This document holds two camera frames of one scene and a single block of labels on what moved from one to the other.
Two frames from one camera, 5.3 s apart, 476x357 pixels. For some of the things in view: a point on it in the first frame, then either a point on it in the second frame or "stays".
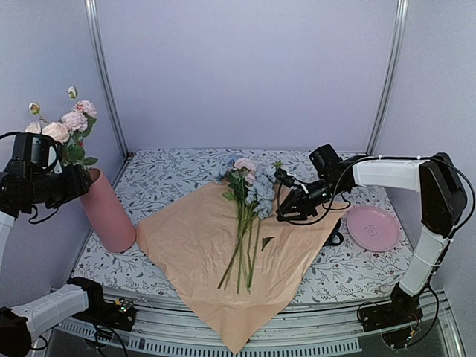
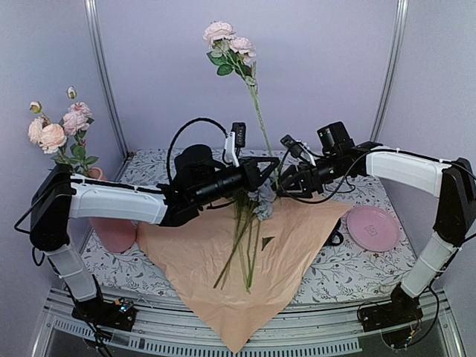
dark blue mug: [335, 232] stays
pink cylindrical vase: [113, 224] stays
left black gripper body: [44, 188] -> [215, 191]
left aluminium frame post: [92, 14] stays
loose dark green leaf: [265, 240] stays
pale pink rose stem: [61, 131] -> [50, 137]
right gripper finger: [289, 214] -> [303, 193]
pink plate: [373, 227] stays
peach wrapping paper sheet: [236, 268] stays
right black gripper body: [309, 207] -> [317, 181]
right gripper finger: [289, 202] -> [288, 175]
